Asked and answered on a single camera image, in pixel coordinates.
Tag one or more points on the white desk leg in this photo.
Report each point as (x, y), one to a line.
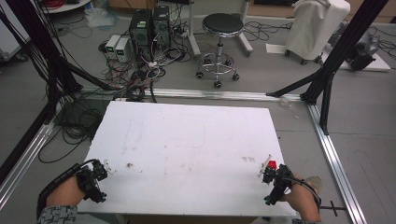
(245, 37)
(193, 31)

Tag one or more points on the round white table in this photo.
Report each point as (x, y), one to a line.
(63, 6)

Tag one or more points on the aluminium floor rail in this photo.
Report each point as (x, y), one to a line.
(336, 168)
(218, 94)
(21, 165)

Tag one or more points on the black computer tower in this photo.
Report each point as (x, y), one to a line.
(161, 26)
(140, 31)

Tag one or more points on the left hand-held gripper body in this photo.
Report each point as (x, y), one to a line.
(90, 182)

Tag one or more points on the white covered cart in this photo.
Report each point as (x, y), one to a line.
(316, 28)

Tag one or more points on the white power supply box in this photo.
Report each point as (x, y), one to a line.
(112, 43)
(122, 49)

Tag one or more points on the person's left hand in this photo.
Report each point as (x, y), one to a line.
(67, 193)

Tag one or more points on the white flat board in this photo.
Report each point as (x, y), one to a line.
(381, 64)

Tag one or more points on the black round stool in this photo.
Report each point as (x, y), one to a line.
(222, 25)

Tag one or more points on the clear plastic bag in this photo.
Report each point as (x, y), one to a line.
(99, 17)

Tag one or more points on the small red cap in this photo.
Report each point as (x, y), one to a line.
(272, 164)

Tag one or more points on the white paper sheet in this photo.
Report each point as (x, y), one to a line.
(275, 48)

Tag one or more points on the black frame post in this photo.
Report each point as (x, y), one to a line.
(345, 53)
(40, 40)

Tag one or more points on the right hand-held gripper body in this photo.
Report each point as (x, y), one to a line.
(280, 183)

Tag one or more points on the person's tan shoe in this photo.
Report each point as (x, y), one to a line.
(315, 183)

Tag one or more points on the black device on board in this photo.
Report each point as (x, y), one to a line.
(362, 57)

